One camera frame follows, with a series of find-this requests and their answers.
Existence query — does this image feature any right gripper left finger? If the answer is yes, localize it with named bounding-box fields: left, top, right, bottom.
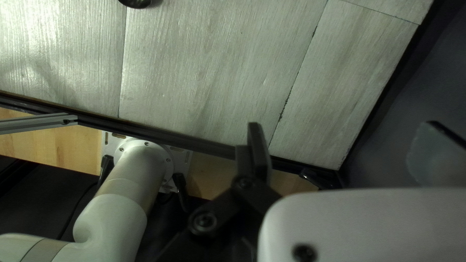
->
left=157, top=122, right=283, bottom=262

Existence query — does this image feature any black frame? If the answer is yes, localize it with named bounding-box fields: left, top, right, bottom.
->
left=0, top=0, right=448, bottom=190

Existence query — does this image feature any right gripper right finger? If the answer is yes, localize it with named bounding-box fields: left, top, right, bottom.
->
left=406, top=121, right=466, bottom=188

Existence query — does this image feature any black spoon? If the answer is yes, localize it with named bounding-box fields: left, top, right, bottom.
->
left=117, top=0, right=153, bottom=9

